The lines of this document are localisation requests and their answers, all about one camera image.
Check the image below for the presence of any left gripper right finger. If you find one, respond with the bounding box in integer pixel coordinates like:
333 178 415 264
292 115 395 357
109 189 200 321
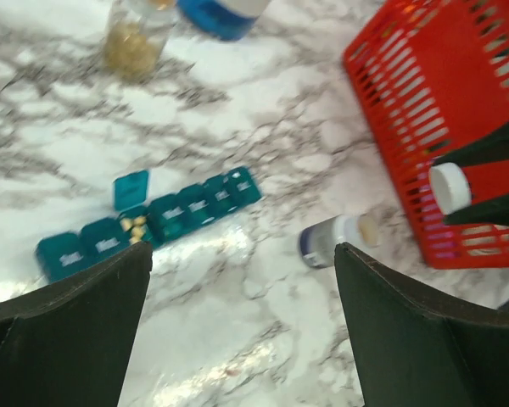
334 243 509 406

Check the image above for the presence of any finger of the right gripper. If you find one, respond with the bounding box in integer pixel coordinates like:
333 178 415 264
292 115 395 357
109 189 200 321
433 121 509 167
444 194 509 226

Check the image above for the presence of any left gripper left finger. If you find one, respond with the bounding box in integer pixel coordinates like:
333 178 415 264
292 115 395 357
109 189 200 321
0 243 153 406

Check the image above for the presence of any white bottle cap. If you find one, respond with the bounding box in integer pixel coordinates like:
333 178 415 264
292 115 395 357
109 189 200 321
428 163 472 215

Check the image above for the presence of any teal weekly pill organizer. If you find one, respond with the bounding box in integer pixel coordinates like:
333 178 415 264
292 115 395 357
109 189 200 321
35 166 262 283

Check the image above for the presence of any white pill bottle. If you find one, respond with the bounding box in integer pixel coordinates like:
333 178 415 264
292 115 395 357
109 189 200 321
298 214 379 269

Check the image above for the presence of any red plastic basket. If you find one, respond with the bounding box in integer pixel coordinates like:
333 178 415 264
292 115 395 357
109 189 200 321
343 1 509 269

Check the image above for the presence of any white toilet paper roll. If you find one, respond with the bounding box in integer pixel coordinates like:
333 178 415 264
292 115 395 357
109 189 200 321
226 0 271 18

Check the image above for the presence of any amber glass pill jar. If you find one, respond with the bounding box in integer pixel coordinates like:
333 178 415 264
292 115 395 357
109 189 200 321
103 0 176 82

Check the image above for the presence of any blue tape roll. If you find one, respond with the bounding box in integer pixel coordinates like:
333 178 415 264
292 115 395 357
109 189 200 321
177 0 258 41

